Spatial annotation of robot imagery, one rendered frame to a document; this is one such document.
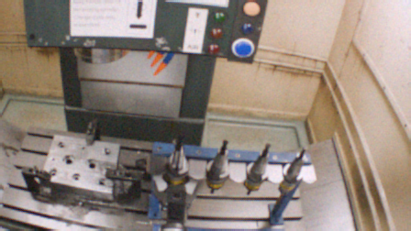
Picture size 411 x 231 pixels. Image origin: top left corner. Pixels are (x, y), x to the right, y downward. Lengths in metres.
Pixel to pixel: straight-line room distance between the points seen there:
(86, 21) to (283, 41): 1.36
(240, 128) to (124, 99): 0.79
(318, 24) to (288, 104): 0.57
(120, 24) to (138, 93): 0.93
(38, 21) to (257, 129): 1.65
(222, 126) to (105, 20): 1.53
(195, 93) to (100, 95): 0.42
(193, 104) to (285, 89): 0.65
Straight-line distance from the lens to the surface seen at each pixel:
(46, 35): 0.65
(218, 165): 0.93
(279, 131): 2.11
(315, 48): 1.88
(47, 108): 2.16
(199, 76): 1.47
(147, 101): 1.52
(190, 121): 1.60
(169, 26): 0.58
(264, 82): 1.96
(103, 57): 0.79
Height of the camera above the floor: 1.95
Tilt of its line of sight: 41 degrees down
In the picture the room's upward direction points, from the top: 11 degrees clockwise
